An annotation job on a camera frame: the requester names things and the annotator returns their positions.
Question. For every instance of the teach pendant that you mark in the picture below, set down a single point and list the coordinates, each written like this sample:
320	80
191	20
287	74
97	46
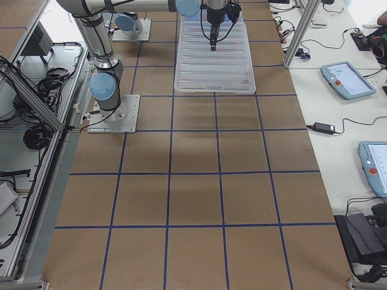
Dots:
373	158
346	80

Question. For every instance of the aluminium frame post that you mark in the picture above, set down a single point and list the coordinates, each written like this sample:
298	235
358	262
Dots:
301	29

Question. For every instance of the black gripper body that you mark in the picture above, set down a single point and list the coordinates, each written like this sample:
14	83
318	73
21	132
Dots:
214	19

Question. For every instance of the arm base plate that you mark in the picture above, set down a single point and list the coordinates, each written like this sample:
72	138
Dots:
123	120
144	36

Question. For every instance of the black power adapter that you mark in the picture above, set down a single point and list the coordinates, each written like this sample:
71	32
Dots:
322	128

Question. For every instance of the clear plastic box lid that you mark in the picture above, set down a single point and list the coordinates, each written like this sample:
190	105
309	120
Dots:
227	69

